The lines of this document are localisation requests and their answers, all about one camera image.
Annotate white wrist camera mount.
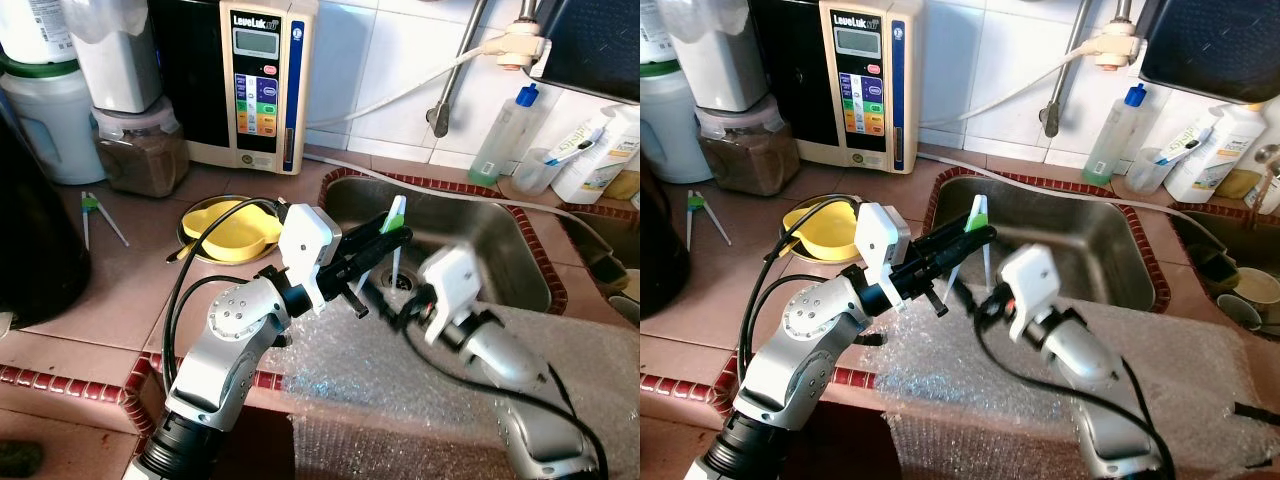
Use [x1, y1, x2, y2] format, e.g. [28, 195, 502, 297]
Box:
[277, 204, 342, 313]
[853, 202, 913, 301]
[418, 244, 488, 348]
[1000, 243, 1063, 348]

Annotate thick white hose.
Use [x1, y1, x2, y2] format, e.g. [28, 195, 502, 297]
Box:
[920, 35, 1126, 131]
[305, 35, 521, 131]

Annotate clear plastic cup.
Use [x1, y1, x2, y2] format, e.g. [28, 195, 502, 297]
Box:
[1125, 147, 1173, 196]
[512, 147, 561, 197]

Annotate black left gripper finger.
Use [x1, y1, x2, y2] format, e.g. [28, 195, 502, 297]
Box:
[330, 244, 401, 293]
[905, 250, 979, 299]
[343, 222, 413, 259]
[915, 224, 1000, 263]

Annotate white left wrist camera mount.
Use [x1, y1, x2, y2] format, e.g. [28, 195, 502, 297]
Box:
[277, 204, 342, 313]
[853, 202, 913, 301]

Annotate cream tap diverter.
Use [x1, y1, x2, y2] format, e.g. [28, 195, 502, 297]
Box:
[1095, 22, 1146, 71]
[497, 20, 549, 73]

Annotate steel bowl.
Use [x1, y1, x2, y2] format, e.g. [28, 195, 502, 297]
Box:
[177, 194, 286, 266]
[778, 194, 866, 266]

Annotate black tray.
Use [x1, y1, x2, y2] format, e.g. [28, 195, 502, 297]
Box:
[535, 0, 641, 106]
[1138, 0, 1280, 106]

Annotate jar of brown powder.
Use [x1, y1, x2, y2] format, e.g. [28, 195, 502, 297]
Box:
[92, 100, 191, 198]
[697, 100, 798, 198]

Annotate grey metal pipe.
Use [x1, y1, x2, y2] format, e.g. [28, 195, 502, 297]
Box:
[1038, 0, 1096, 139]
[427, 0, 491, 139]

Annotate steel tap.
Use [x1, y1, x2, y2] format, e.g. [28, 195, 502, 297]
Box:
[1248, 143, 1280, 216]

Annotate green white training chopsticks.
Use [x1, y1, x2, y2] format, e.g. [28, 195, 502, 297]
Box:
[82, 192, 131, 251]
[945, 193, 996, 297]
[383, 196, 409, 293]
[685, 190, 733, 251]

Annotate black kettle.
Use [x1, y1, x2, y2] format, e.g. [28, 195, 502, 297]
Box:
[640, 150, 693, 321]
[0, 95, 93, 329]

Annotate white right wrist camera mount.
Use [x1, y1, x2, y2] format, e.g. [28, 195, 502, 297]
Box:
[1000, 243, 1063, 348]
[418, 244, 488, 348]

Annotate beige cup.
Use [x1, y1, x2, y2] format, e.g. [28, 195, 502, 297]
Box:
[1232, 265, 1280, 313]

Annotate large steel sink basin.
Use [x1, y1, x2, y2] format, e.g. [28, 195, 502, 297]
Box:
[920, 168, 1173, 317]
[318, 168, 569, 317]

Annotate white blue toothbrush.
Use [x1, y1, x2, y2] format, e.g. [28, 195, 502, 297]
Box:
[1155, 125, 1216, 167]
[543, 125, 613, 167]

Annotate white printed bottle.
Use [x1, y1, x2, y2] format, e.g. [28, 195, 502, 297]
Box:
[552, 105, 641, 206]
[1163, 100, 1269, 206]

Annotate clear bottle blue cap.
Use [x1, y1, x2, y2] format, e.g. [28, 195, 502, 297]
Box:
[1082, 83, 1149, 187]
[468, 83, 543, 189]

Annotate thin white hose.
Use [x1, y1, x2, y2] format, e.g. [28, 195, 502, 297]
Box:
[300, 150, 641, 236]
[918, 150, 1241, 236]

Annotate white plastic container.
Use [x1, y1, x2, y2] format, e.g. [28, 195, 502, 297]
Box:
[668, 0, 771, 113]
[62, 0, 166, 116]

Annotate cream water ionizer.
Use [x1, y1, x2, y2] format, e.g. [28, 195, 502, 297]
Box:
[148, 0, 321, 178]
[775, 0, 926, 176]

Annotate white labelled bottle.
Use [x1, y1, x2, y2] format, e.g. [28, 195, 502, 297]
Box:
[640, 0, 683, 63]
[0, 0, 81, 66]

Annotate white jug green lid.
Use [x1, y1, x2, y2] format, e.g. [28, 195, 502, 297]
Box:
[0, 55, 106, 188]
[640, 58, 713, 186]

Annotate clear bubble wrap sheet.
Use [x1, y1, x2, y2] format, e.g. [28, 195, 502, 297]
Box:
[255, 300, 641, 480]
[860, 300, 1280, 480]

